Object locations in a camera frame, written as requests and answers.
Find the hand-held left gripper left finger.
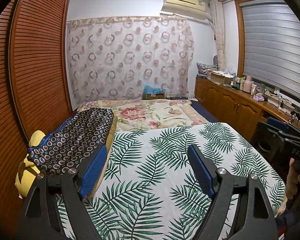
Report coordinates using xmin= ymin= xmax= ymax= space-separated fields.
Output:
xmin=19 ymin=145 xmax=108 ymax=240

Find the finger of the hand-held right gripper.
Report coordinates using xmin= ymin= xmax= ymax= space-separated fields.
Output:
xmin=266 ymin=117 xmax=300 ymax=141

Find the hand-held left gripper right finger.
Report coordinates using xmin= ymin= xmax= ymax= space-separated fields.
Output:
xmin=187 ymin=144 xmax=278 ymax=240

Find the circle-patterned navy pajama top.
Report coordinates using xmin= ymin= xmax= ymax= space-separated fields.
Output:
xmin=27 ymin=107 xmax=115 ymax=176

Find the person's right hand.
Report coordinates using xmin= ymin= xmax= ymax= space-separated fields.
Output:
xmin=286 ymin=158 xmax=300 ymax=199

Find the palm leaf print cloth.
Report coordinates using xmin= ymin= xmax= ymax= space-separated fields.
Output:
xmin=56 ymin=122 xmax=287 ymax=240

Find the pink thermos bottle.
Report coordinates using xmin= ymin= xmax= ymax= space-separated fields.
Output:
xmin=242 ymin=76 xmax=252 ymax=92

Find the long wooden cabinet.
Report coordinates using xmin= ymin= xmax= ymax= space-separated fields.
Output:
xmin=194 ymin=76 xmax=300 ymax=140

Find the navy mattress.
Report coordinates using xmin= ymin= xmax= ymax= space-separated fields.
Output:
xmin=190 ymin=100 xmax=218 ymax=123

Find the yellow pillow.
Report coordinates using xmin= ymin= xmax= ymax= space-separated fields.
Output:
xmin=15 ymin=130 xmax=47 ymax=199

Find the open cardboard box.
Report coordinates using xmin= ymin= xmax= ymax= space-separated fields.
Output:
xmin=209 ymin=71 xmax=234 ymax=85

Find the floral bed blanket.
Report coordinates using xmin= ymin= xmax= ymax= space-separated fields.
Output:
xmin=76 ymin=99 xmax=210 ymax=132

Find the grey window blind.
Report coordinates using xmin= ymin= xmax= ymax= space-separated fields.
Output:
xmin=240 ymin=1 xmax=300 ymax=92

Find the small cardboard box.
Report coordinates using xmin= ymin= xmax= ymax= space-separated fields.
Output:
xmin=142 ymin=92 xmax=165 ymax=100

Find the folded patterned fabric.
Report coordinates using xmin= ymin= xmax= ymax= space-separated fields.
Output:
xmin=196 ymin=62 xmax=219 ymax=77

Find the blue plastic bag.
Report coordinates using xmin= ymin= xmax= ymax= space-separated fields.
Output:
xmin=143 ymin=84 xmax=163 ymax=94

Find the beige window curtain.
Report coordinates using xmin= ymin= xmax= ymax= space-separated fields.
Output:
xmin=210 ymin=0 xmax=227 ymax=72

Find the circle-print sheer curtain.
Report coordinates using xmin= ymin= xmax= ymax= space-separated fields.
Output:
xmin=66 ymin=16 xmax=195 ymax=103

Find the louvered wooden wardrobe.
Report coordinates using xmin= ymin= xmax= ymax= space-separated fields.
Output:
xmin=0 ymin=0 xmax=73 ymax=230

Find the wooden window frame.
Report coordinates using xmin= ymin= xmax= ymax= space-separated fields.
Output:
xmin=234 ymin=0 xmax=283 ymax=77

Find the beige wall air conditioner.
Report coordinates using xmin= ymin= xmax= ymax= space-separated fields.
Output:
xmin=161 ymin=0 xmax=207 ymax=20

